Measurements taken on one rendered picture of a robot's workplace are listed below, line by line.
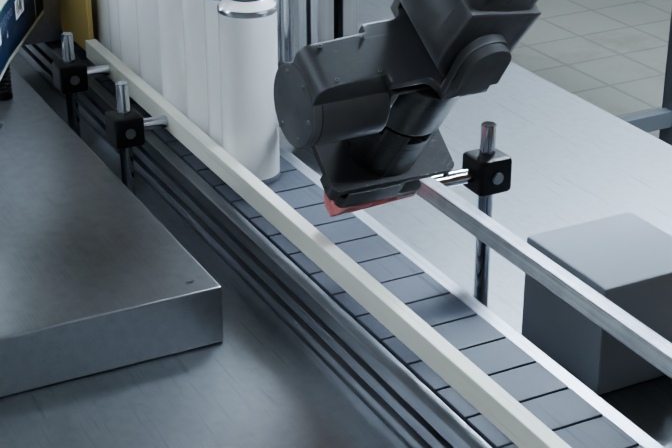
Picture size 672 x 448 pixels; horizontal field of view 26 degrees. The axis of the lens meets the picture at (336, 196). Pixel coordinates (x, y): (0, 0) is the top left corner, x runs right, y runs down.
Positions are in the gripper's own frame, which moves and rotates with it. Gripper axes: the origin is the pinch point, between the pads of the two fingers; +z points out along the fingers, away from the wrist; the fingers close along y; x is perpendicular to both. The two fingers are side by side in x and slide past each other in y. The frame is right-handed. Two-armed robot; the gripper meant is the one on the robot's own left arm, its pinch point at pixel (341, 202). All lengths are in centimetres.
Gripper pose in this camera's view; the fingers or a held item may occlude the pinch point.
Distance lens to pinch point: 113.4
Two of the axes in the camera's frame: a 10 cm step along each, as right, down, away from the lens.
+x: 3.6, 8.6, -3.7
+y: -8.8, 1.8, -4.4
